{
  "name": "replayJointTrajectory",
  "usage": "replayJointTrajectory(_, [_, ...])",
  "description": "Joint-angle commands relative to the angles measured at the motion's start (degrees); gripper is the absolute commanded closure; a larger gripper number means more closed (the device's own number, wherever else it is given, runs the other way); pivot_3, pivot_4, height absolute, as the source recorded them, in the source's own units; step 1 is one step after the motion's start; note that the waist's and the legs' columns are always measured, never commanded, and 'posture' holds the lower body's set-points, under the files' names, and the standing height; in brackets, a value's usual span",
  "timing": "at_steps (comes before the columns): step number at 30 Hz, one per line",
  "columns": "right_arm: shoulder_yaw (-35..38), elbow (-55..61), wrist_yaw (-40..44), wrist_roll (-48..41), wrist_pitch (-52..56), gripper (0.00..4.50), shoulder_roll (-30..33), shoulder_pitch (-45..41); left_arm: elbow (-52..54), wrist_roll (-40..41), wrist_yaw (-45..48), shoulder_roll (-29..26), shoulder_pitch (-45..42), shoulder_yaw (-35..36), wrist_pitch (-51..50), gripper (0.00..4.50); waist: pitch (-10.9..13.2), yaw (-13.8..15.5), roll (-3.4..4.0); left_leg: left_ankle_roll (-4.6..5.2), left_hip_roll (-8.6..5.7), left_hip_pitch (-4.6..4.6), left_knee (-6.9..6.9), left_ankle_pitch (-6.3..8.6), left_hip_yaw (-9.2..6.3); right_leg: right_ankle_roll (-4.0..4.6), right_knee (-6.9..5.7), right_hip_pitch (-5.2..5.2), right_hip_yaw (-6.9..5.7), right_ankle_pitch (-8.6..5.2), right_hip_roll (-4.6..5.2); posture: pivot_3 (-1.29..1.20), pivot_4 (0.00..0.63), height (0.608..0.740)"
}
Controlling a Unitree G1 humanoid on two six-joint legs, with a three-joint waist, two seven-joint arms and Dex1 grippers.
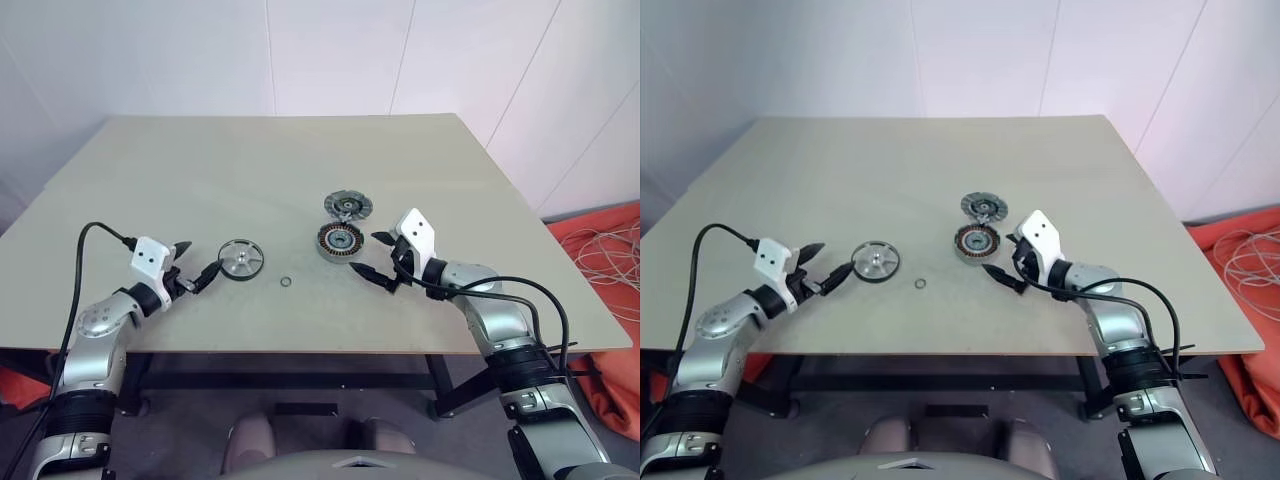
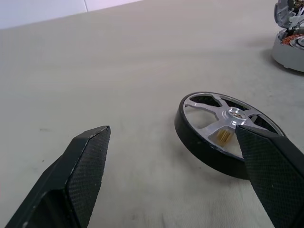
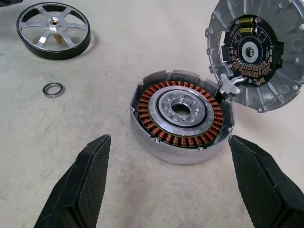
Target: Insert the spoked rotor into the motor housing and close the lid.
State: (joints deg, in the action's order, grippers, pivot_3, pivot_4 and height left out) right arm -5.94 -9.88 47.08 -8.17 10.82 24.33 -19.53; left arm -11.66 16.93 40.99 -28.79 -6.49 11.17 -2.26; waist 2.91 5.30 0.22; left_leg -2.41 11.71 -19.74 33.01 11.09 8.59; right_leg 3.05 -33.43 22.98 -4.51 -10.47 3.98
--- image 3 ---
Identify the black rimmed silver spoked rotor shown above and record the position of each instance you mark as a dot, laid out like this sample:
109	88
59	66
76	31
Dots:
53	23

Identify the silver motor cover with circuit board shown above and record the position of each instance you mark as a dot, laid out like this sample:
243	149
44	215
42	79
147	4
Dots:
251	52

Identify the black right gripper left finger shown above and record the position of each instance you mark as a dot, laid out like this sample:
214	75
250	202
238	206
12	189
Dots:
78	190

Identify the silver motor stator housing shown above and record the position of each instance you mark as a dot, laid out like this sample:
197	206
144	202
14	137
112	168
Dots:
166	154

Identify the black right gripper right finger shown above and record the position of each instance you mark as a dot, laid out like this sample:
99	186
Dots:
266	190

